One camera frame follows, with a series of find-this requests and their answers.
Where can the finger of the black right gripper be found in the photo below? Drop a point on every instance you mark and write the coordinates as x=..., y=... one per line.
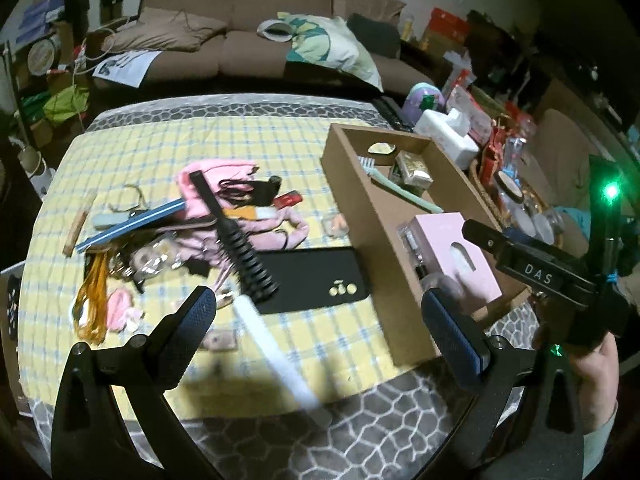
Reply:
x=490, y=240

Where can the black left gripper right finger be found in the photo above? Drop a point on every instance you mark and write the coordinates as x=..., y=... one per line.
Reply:
x=523, y=421

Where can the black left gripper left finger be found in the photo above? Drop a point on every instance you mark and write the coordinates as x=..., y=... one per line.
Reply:
x=89, y=438

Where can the pale green sleeve forearm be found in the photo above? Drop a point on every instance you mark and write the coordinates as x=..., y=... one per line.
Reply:
x=595, y=443

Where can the right hand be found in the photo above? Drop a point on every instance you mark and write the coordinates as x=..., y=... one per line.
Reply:
x=598, y=372

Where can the pink box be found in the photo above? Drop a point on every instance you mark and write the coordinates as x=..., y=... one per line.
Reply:
x=445, y=251

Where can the grey pebble pattern mat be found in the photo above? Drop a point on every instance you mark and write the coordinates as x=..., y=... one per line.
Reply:
x=385, y=418

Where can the white tissue box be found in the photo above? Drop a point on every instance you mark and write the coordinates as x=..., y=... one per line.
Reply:
x=451, y=132

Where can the brown cardboard tray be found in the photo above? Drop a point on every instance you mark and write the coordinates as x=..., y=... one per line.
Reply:
x=374, y=216

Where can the orange transparent shoehorn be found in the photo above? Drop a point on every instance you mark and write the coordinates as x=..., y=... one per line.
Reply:
x=90, y=307

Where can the pink powder puff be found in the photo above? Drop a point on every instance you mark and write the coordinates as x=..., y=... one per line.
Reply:
x=122, y=315

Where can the green toothbrush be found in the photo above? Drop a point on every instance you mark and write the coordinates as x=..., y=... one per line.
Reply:
x=368, y=165

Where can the black phone case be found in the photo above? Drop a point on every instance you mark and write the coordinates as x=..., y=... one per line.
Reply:
x=313, y=278

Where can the white nail file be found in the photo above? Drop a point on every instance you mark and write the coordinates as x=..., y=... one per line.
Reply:
x=287, y=373

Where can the pale blue nail file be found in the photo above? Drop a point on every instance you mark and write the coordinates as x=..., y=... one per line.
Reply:
x=108, y=220

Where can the gold cuticle nipper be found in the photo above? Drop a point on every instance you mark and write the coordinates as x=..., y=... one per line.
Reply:
x=130, y=200

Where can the beige lip balm tube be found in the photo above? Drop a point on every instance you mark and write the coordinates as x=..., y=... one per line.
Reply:
x=77, y=224

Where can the blue nail buffer block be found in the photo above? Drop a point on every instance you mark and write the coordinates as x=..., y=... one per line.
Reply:
x=131, y=224

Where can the pink cloth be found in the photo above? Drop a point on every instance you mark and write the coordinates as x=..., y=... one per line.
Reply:
x=267, y=228

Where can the black hair claw clip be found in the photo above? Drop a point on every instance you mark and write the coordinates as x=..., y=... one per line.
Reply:
x=259, y=193

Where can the floral white pillow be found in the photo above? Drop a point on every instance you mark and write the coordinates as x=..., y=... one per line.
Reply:
x=324, y=42

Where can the green bag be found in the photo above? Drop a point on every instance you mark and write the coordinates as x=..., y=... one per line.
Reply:
x=69, y=102

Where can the brown sofa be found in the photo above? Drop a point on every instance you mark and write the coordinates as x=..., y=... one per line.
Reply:
x=239, y=53

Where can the printed paper sheet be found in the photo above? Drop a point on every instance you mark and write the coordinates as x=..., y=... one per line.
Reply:
x=128, y=68

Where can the brown cushion on sofa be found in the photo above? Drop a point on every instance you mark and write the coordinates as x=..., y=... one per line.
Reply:
x=164, y=30

